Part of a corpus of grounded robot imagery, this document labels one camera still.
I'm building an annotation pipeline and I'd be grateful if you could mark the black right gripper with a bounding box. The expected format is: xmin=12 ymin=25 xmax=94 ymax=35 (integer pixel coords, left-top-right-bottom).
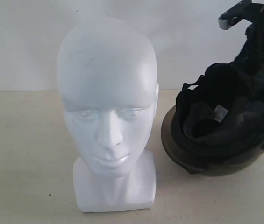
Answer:
xmin=235 ymin=16 xmax=264 ymax=75

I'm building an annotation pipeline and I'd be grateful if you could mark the black helmet with visor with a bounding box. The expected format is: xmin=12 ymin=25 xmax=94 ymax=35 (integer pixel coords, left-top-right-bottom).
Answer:
xmin=160 ymin=63 xmax=264 ymax=176

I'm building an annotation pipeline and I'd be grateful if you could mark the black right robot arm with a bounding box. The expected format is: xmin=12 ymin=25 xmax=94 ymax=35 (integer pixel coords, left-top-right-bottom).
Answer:
xmin=234 ymin=3 xmax=264 ymax=75

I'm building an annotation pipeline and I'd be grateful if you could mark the white mannequin head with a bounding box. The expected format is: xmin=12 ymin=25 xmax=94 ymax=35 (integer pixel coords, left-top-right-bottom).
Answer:
xmin=57 ymin=18 xmax=159 ymax=213

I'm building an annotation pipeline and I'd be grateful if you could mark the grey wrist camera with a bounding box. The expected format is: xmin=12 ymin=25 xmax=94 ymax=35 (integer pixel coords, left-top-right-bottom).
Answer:
xmin=218 ymin=0 xmax=254 ymax=30

